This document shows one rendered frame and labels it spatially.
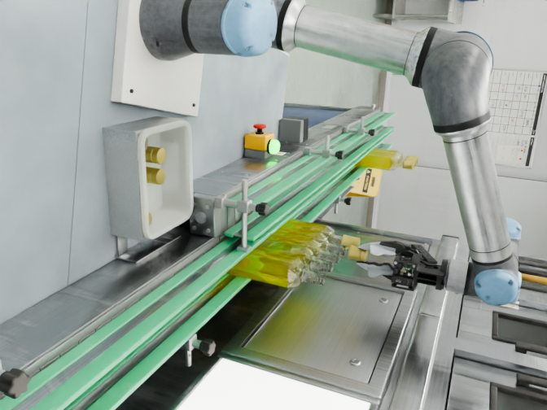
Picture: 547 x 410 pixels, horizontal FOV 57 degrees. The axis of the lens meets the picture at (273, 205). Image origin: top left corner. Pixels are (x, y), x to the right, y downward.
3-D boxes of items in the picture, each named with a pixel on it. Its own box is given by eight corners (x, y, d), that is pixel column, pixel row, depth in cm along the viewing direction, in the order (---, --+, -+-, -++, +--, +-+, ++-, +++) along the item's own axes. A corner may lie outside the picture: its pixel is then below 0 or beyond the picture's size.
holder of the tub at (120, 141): (112, 259, 104) (143, 266, 101) (102, 127, 95) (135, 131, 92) (161, 231, 119) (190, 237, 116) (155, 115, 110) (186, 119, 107)
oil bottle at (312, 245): (238, 253, 129) (316, 269, 122) (238, 233, 128) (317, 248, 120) (247, 246, 134) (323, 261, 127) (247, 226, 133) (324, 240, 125)
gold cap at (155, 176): (138, 167, 104) (155, 170, 102) (148, 164, 107) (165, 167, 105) (138, 184, 105) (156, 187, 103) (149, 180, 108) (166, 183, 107)
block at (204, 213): (187, 234, 118) (213, 239, 115) (186, 196, 115) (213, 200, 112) (195, 229, 121) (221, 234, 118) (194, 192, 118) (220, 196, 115)
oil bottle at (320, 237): (247, 246, 135) (323, 261, 127) (247, 226, 133) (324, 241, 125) (256, 238, 140) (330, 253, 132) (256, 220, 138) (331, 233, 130)
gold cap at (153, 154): (138, 146, 103) (156, 149, 101) (149, 144, 106) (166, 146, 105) (139, 163, 104) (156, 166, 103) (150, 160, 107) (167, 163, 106)
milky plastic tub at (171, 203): (111, 236, 102) (146, 243, 99) (102, 127, 95) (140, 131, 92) (162, 211, 117) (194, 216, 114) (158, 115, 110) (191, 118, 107)
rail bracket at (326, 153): (302, 155, 165) (341, 160, 160) (303, 133, 163) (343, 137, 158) (306, 153, 168) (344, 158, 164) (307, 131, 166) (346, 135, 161)
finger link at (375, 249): (356, 243, 119) (394, 255, 116) (361, 234, 124) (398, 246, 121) (352, 255, 120) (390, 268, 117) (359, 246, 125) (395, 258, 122)
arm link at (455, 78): (479, 41, 76) (534, 308, 91) (483, 32, 85) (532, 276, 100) (404, 63, 82) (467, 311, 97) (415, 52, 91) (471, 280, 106)
